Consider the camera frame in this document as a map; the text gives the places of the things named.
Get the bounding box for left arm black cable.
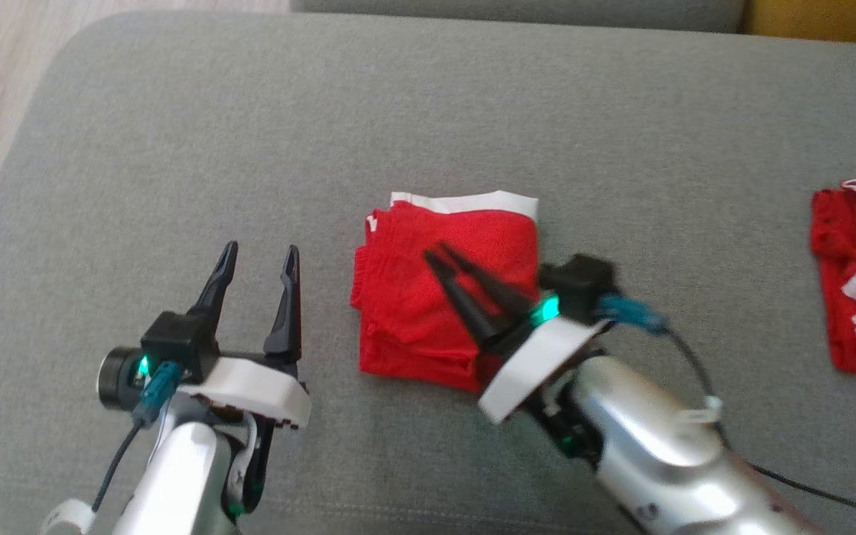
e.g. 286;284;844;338
90;362;184;513

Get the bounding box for large grey sofa seat cushion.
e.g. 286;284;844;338
0;9;856;535

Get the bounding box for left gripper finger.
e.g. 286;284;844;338
189;240;239;339
263;245;302;365

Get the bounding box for yellow sofa backrest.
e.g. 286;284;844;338
740;0;856;47

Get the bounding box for red shorts white stripes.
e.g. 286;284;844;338
350;191;540;393

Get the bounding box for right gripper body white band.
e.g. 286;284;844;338
473;316;609;424

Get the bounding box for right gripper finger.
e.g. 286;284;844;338
439;241;536;335
423;251;507;350

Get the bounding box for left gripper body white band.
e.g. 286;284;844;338
175;355;311;517

